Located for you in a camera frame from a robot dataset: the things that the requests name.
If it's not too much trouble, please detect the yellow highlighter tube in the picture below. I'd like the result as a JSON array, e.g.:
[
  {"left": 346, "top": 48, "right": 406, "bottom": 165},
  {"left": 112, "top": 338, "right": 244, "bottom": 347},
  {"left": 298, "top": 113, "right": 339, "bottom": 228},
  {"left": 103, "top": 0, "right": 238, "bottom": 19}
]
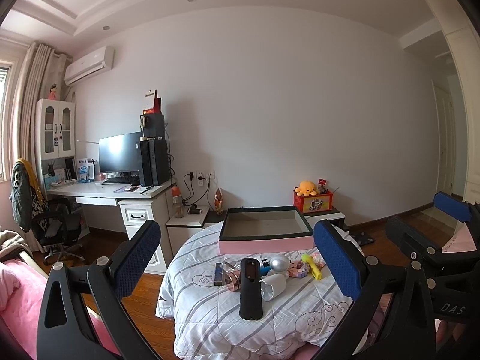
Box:
[{"left": 301, "top": 253, "right": 325, "bottom": 281}]

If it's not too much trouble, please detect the pink donut brick model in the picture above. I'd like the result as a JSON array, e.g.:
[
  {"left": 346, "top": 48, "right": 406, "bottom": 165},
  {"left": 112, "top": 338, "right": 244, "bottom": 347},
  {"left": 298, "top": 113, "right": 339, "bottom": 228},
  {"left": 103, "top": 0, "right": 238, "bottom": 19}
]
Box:
[{"left": 287, "top": 260, "right": 310, "bottom": 279}]

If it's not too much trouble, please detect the blue gold long box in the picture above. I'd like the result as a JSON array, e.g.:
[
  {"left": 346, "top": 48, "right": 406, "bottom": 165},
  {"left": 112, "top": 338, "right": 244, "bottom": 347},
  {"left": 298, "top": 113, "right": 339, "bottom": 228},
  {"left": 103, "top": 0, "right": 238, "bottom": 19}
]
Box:
[{"left": 214, "top": 262, "right": 224, "bottom": 287}]

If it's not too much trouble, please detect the white plastic cone device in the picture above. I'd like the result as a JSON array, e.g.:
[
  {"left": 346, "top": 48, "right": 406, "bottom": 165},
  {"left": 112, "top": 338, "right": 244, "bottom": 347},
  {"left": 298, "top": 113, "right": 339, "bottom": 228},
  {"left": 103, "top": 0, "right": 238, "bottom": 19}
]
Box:
[{"left": 259, "top": 274, "right": 287, "bottom": 302}]

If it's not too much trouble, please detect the rose gold metal cup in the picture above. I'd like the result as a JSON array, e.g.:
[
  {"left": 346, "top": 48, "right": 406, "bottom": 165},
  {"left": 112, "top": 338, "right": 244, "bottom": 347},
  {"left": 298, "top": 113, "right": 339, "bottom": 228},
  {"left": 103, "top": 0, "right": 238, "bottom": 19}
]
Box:
[{"left": 224, "top": 270, "right": 241, "bottom": 292}]

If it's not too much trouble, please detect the pink green storage box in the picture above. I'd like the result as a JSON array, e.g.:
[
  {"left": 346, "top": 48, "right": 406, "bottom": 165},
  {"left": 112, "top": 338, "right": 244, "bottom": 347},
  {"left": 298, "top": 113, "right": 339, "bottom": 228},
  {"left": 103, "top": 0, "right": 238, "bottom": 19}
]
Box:
[{"left": 218, "top": 205, "right": 314, "bottom": 254}]

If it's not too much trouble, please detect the blue plastic case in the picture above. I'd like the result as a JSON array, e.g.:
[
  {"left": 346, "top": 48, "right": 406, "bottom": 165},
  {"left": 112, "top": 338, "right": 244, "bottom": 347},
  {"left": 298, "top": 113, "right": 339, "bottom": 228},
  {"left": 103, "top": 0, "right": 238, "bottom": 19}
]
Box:
[{"left": 259, "top": 267, "right": 271, "bottom": 276}]

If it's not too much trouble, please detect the white striped quilt cover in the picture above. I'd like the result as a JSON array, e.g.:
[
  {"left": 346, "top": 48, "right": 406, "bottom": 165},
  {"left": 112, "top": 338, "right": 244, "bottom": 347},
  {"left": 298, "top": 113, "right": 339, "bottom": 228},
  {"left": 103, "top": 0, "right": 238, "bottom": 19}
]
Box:
[{"left": 155, "top": 223, "right": 353, "bottom": 359}]

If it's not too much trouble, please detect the black office chair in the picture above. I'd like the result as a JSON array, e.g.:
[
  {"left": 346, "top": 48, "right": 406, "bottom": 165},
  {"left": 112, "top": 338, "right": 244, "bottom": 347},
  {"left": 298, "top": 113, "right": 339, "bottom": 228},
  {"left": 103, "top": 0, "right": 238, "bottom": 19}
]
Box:
[{"left": 10, "top": 158, "right": 86, "bottom": 265}]

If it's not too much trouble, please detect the white desk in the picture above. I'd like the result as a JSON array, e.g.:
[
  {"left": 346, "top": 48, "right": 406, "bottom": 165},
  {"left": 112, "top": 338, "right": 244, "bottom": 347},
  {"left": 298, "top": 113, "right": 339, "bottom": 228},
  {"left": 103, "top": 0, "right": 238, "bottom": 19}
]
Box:
[{"left": 46, "top": 180, "right": 175, "bottom": 275}]

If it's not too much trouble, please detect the red cartoon storage box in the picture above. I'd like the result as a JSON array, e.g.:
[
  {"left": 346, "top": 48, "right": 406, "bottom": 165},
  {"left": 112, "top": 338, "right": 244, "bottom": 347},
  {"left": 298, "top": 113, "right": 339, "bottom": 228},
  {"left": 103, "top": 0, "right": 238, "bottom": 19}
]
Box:
[{"left": 294, "top": 191, "right": 334, "bottom": 215}]

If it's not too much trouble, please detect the orange octopus plush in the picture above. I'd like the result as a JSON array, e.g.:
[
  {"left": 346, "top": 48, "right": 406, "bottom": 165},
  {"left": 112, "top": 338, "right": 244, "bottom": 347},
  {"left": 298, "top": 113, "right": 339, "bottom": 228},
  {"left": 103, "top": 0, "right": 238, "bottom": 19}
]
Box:
[{"left": 294, "top": 180, "right": 318, "bottom": 197}]

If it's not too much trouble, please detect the orange cap bottle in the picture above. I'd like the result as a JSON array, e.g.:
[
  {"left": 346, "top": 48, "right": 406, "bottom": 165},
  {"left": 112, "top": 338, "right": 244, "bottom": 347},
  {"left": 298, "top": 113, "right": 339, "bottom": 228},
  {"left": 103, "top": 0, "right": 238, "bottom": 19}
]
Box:
[{"left": 171, "top": 184, "right": 185, "bottom": 219}]

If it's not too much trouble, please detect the black computer monitor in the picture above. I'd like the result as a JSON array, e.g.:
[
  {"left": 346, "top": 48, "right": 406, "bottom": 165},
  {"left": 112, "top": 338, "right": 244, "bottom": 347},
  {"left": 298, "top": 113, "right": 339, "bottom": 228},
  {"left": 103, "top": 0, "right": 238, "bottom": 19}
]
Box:
[{"left": 98, "top": 132, "right": 141, "bottom": 173}]

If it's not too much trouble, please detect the black computer tower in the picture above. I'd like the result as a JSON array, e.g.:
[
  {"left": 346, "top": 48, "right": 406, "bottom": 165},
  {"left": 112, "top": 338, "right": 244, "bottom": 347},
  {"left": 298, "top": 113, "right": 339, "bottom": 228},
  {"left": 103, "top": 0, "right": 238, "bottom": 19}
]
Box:
[{"left": 139, "top": 137, "right": 171, "bottom": 186}]

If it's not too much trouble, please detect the black speaker box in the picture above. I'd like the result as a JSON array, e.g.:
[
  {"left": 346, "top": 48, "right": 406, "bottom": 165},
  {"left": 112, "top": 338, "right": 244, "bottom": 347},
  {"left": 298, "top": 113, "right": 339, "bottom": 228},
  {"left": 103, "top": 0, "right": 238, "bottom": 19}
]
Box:
[{"left": 140, "top": 112, "right": 165, "bottom": 139}]

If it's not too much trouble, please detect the white glass door cabinet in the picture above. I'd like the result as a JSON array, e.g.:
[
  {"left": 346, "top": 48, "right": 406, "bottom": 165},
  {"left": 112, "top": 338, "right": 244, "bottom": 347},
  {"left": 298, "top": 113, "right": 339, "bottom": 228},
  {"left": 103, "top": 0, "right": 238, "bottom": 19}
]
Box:
[{"left": 34, "top": 98, "right": 76, "bottom": 190}]

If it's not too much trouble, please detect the white air conditioner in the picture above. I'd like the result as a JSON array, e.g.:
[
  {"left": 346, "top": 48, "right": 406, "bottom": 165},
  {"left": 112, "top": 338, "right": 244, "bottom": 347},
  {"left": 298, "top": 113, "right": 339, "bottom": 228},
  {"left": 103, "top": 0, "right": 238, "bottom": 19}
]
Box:
[{"left": 64, "top": 46, "right": 115, "bottom": 86}]

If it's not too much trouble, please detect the beige curtain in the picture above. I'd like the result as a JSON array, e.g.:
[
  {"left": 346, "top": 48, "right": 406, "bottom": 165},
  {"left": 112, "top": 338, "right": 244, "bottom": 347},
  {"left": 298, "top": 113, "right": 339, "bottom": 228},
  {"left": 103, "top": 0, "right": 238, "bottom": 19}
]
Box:
[{"left": 1, "top": 39, "right": 72, "bottom": 185}]

